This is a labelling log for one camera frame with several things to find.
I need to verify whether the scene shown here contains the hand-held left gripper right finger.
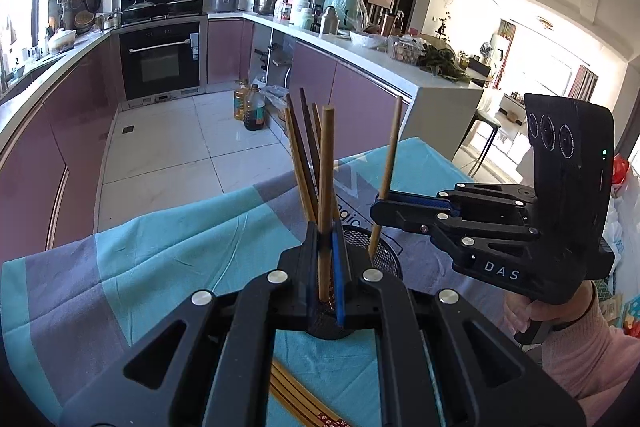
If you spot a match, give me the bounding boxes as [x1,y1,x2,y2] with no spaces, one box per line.
[330,218,588,427]

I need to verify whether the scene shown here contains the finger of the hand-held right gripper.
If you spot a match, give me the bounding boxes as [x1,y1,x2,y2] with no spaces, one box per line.
[370,198,543,259]
[387,183,539,214]

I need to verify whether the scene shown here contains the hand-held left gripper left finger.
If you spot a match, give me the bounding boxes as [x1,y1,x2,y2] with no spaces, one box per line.
[59,222,321,427]

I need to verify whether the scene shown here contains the black mesh pen holder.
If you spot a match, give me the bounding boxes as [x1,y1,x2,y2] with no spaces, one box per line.
[344,227,405,283]

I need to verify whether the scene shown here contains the red-patterned wooden chopstick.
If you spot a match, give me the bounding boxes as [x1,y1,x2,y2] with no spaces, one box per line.
[367,96,404,260]
[317,105,337,308]

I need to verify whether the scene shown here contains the bundle of wooden chopsticks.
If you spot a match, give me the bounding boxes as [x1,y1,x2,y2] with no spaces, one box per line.
[270,87,353,427]

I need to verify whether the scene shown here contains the person's right forearm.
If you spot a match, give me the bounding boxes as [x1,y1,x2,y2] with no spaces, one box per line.
[520,302,640,427]

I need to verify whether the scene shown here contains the person's right hand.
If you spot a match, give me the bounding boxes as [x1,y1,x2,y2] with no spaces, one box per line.
[502,279,600,352]

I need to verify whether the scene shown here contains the dark bar stool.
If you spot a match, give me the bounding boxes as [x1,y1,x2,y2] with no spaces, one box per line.
[462,108,503,162]

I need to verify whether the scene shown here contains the pink base cabinets with gap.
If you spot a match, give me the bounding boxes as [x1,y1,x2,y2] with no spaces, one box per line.
[206,18,418,158]

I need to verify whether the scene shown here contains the white kitchen countertop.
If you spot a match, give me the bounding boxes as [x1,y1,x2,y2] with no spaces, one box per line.
[0,9,486,160]

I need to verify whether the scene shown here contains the leafy green vegetables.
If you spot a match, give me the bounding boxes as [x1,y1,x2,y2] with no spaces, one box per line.
[417,46,473,84]

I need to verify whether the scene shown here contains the teal and grey tablecloth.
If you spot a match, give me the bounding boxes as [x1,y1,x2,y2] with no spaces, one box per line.
[0,137,541,427]

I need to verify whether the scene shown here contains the clear plastic container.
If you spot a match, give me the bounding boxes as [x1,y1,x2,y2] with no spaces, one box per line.
[387,38,423,66]

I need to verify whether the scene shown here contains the dark cooking oil bottle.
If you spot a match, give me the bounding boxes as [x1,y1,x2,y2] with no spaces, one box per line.
[243,84,267,132]

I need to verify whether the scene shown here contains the clear plastic bag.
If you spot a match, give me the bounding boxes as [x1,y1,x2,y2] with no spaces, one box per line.
[260,84,291,118]

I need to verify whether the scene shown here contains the white bowl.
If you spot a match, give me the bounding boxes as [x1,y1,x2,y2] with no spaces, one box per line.
[350,31,388,48]

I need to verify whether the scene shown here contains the yellow cooking oil bottle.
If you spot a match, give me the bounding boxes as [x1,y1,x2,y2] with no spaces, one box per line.
[233,79,251,122]

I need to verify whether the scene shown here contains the white canister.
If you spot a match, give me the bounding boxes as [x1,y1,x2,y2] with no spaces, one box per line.
[291,0,313,28]

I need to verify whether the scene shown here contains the black built-in oven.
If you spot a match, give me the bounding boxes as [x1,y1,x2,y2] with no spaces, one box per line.
[118,21,203,100]

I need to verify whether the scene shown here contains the long pink base cabinets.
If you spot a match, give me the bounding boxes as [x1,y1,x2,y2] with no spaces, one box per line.
[0,19,121,263]

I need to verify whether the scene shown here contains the white casserole pot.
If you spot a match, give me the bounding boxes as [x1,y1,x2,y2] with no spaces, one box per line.
[47,28,77,54]

